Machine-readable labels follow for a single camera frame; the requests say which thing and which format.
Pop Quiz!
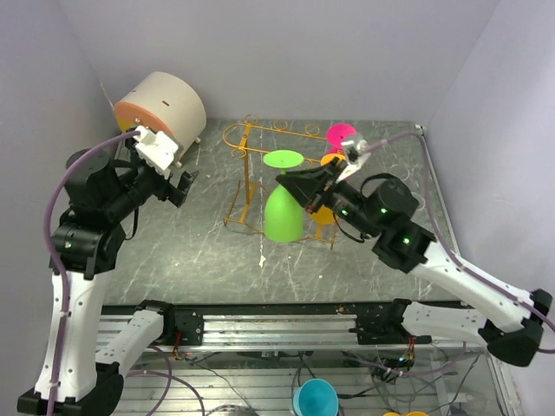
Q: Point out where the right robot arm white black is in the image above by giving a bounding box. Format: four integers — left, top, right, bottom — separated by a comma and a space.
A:
276, 163, 552, 367

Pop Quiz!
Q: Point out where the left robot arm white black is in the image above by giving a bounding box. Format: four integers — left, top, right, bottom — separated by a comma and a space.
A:
16, 150, 198, 415

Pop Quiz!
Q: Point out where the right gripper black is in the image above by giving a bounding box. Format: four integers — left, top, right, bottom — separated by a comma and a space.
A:
278, 157, 382, 239

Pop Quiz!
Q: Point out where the white cylindrical bread box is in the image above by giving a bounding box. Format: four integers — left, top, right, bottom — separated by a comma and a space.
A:
114, 71, 206, 167

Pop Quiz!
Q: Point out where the teal plastic cup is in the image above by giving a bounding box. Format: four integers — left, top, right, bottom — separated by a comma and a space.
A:
292, 379, 339, 416

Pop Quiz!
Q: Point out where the pink plastic wine glass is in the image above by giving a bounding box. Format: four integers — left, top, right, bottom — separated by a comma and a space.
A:
326, 123, 357, 154

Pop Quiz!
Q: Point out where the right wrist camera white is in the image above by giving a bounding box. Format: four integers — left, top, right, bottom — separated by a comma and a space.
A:
336, 133, 371, 183

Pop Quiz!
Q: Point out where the orange cup below table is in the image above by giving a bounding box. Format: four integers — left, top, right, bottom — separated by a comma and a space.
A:
382, 411, 429, 416

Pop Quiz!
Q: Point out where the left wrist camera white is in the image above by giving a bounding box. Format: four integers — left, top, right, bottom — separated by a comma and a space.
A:
134, 126, 180, 179

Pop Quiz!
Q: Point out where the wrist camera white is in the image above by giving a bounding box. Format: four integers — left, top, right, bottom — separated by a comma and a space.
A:
134, 126, 180, 179
336, 133, 371, 183

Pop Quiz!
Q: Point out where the gold wire wine glass rack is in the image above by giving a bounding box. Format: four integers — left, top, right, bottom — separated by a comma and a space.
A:
222, 114, 340, 236

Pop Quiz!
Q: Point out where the orange plastic wine glass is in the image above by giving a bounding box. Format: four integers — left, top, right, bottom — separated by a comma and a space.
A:
310, 153, 345, 225

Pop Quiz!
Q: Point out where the aluminium rail frame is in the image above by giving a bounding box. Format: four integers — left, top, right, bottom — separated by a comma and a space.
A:
95, 314, 500, 352

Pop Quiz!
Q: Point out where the green plastic wine glass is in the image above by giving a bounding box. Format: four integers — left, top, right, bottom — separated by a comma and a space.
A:
263, 150, 304, 243

